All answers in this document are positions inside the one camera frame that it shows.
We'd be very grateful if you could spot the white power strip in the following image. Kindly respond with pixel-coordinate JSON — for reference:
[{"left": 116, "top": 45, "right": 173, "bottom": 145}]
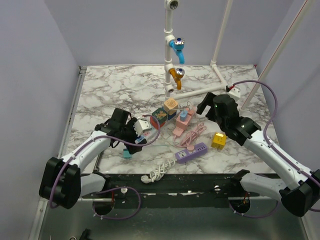
[{"left": 142, "top": 109, "right": 182, "bottom": 142}]

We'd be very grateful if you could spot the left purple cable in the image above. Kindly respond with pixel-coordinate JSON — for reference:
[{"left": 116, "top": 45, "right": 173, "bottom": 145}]
[{"left": 48, "top": 114, "right": 161, "bottom": 221}]

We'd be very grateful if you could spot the pink power strip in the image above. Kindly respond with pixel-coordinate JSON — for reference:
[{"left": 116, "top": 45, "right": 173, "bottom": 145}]
[{"left": 172, "top": 106, "right": 196, "bottom": 138}]

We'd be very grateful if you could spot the blue faucet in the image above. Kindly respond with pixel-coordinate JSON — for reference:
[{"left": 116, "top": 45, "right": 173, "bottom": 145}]
[{"left": 169, "top": 37, "right": 185, "bottom": 65}]

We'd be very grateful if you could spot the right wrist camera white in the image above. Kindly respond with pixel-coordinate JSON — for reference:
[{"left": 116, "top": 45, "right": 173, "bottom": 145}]
[{"left": 225, "top": 85, "right": 241, "bottom": 102}]

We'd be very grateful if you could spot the red cube plug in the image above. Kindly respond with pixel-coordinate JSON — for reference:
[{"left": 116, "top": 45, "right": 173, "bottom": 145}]
[{"left": 150, "top": 117, "right": 166, "bottom": 130}]

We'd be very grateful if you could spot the orange faucet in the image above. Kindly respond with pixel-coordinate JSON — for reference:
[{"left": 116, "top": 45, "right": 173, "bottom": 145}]
[{"left": 168, "top": 67, "right": 185, "bottom": 90}]

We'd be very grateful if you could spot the blue cube plug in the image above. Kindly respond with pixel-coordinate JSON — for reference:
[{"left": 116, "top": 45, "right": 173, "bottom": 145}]
[{"left": 167, "top": 111, "right": 177, "bottom": 121}]

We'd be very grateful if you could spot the purple power strip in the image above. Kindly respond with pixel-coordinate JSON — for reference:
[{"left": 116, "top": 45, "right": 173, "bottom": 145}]
[{"left": 175, "top": 142, "right": 208, "bottom": 164}]

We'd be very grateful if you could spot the white pvc pipe frame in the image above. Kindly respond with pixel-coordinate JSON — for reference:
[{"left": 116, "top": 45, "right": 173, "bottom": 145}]
[{"left": 163, "top": 0, "right": 314, "bottom": 99}]

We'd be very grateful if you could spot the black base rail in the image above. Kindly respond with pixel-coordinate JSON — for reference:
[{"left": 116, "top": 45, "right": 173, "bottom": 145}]
[{"left": 49, "top": 170, "right": 283, "bottom": 211}]

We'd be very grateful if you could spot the black hex key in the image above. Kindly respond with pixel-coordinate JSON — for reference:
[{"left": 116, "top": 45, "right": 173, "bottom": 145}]
[{"left": 93, "top": 151, "right": 104, "bottom": 173}]

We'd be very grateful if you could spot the teal charger plug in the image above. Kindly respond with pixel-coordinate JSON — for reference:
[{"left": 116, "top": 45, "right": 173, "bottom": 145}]
[{"left": 123, "top": 148, "right": 132, "bottom": 159}]

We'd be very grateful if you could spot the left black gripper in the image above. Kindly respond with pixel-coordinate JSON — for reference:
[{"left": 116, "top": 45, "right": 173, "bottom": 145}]
[{"left": 120, "top": 118, "right": 147, "bottom": 154}]

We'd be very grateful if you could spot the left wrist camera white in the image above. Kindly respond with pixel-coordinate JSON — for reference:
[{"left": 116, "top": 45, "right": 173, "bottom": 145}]
[{"left": 133, "top": 118, "right": 153, "bottom": 136}]

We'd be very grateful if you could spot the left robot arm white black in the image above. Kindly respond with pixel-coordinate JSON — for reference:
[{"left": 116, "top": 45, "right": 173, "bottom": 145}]
[{"left": 39, "top": 108, "right": 147, "bottom": 209}]

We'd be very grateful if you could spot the white coiled cable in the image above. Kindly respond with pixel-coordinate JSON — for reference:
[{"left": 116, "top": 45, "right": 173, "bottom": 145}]
[{"left": 141, "top": 158, "right": 177, "bottom": 183}]

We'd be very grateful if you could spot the beige cube plug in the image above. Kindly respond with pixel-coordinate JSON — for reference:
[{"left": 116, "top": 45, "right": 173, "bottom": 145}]
[{"left": 163, "top": 97, "right": 179, "bottom": 115}]

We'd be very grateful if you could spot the light blue small plug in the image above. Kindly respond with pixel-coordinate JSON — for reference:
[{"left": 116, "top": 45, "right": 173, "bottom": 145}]
[{"left": 179, "top": 109, "right": 188, "bottom": 122}]

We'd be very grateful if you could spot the green cube plug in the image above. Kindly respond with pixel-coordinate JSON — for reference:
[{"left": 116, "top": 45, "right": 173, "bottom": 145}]
[{"left": 152, "top": 107, "right": 168, "bottom": 125}]

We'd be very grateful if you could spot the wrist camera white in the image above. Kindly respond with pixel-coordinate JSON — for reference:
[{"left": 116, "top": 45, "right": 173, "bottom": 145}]
[
  {"left": 225, "top": 85, "right": 241, "bottom": 102},
  {"left": 133, "top": 118, "right": 153, "bottom": 136}
]

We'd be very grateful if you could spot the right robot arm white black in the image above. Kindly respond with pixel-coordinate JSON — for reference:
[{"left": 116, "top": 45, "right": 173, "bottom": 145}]
[{"left": 196, "top": 92, "right": 320, "bottom": 217}]

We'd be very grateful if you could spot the yellow cube socket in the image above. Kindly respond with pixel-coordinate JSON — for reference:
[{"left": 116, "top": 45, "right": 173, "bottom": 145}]
[{"left": 211, "top": 132, "right": 227, "bottom": 150}]

